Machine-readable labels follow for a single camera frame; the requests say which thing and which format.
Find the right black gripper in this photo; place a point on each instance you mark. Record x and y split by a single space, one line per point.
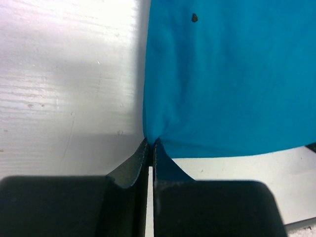
312 147

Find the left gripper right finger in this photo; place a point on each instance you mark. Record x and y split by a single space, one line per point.
185 207

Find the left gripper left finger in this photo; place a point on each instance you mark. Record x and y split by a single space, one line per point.
112 205

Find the blue t shirt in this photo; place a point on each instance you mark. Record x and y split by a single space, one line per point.
229 78

